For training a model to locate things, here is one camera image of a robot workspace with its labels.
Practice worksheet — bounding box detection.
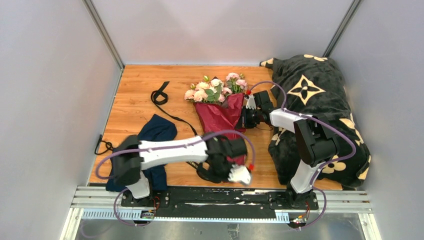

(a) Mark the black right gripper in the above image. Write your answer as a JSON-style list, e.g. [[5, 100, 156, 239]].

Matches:
[[234, 105, 262, 129]]

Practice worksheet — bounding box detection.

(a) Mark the dark red wrapping paper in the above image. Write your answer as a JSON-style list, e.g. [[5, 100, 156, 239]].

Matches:
[[193, 92, 248, 167]]

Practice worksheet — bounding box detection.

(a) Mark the pink fake flower bouquet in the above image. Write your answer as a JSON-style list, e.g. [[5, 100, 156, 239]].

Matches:
[[184, 72, 249, 104]]

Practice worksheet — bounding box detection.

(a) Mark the black floral plush blanket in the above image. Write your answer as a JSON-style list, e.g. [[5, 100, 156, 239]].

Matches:
[[259, 54, 371, 190]]

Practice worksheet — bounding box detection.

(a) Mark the black ribbon strap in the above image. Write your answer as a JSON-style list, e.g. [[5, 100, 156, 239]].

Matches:
[[150, 81, 213, 181]]

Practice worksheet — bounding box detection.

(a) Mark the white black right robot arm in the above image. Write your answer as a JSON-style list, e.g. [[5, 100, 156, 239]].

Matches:
[[239, 91, 340, 209]]

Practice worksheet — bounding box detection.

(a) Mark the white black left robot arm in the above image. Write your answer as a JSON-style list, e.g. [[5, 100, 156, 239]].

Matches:
[[111, 132, 252, 207]]

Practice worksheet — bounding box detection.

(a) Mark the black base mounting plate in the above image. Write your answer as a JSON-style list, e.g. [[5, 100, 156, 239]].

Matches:
[[120, 186, 319, 219]]

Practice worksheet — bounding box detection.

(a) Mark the navy blue cloth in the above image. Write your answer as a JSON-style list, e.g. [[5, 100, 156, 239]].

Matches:
[[105, 114, 177, 192]]

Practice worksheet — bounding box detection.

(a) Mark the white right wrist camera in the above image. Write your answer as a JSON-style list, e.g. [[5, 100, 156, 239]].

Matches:
[[244, 94, 257, 110]]

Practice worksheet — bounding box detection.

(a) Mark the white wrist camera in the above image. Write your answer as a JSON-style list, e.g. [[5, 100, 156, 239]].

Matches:
[[227, 164, 252, 186], [244, 94, 257, 110]]

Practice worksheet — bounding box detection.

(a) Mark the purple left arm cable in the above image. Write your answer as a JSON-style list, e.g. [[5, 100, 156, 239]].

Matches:
[[95, 129, 257, 228]]

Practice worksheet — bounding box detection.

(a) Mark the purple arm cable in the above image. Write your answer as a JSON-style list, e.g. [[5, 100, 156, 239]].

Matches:
[[245, 81, 357, 229], [95, 129, 257, 228]]

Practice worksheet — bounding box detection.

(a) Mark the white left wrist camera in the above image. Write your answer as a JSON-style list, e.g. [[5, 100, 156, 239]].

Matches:
[[227, 164, 252, 186]]

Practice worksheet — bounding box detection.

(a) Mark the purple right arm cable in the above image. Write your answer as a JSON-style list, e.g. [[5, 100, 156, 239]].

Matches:
[[245, 81, 357, 229]]

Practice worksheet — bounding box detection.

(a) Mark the small black cord loop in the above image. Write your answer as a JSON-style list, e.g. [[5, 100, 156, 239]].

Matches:
[[94, 134, 114, 156]]

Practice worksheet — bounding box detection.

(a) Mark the aluminium frame rail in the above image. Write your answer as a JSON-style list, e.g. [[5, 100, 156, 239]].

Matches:
[[60, 186, 382, 240]]

